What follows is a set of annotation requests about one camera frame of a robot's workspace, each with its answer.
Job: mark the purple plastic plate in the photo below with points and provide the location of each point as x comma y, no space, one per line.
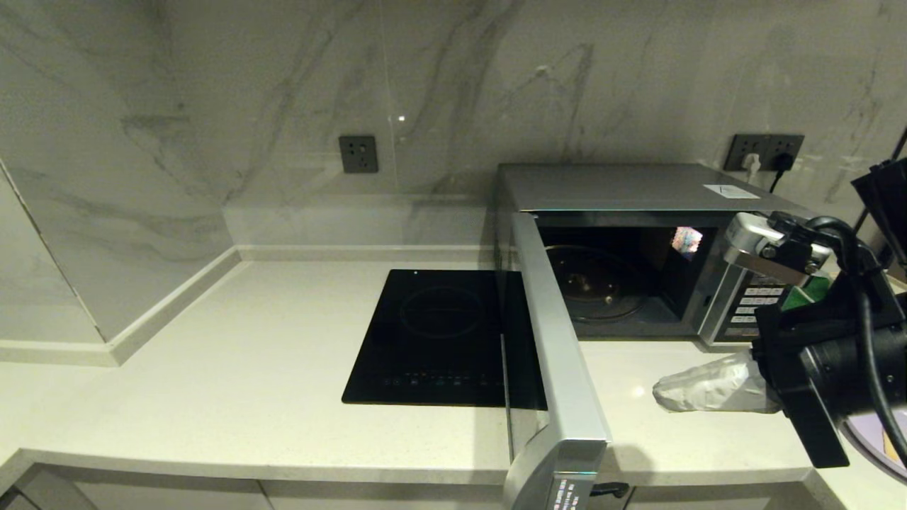
866,440

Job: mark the white power plug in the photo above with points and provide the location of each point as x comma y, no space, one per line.
750,166

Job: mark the silver Panasonic microwave oven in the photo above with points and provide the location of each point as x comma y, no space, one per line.
623,185

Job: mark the green plastic tray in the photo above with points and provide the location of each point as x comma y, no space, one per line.
811,294

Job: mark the black induction cooktop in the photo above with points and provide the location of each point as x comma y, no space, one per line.
425,340

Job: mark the grey cabinet front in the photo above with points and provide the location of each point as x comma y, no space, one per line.
723,499
142,492
390,497

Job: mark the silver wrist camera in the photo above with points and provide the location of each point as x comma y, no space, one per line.
751,244

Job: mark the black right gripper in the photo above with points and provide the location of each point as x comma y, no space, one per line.
793,340

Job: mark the grey double wall socket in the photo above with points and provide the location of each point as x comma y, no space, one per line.
764,145

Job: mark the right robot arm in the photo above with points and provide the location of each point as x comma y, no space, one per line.
843,368

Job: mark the silver microwave door dark window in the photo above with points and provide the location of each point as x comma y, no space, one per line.
560,354

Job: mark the grey single wall socket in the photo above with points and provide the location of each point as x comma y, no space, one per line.
358,154

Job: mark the black power plug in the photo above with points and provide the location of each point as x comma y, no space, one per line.
781,161

